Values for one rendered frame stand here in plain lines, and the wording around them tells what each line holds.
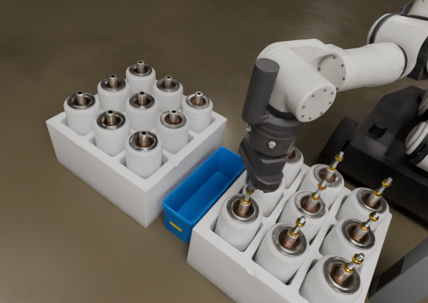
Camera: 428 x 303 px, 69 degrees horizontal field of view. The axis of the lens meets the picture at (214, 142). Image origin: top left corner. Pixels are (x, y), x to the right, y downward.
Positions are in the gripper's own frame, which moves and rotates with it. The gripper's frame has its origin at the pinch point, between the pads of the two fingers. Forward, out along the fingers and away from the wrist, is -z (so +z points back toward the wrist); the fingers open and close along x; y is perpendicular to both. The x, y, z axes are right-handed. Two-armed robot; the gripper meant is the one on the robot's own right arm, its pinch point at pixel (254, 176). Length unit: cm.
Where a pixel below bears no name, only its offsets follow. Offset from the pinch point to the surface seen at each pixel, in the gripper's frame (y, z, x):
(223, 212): 4.4, -12.0, 0.0
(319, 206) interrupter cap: -18.5, -11.4, -2.8
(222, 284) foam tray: 3.5, -32.7, -7.9
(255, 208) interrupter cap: -2.9, -11.4, -0.6
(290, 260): -5.9, -11.8, -13.3
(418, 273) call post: -36.9, -16.6, -20.6
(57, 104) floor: 47, -37, 73
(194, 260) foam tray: 9.2, -32.0, -0.8
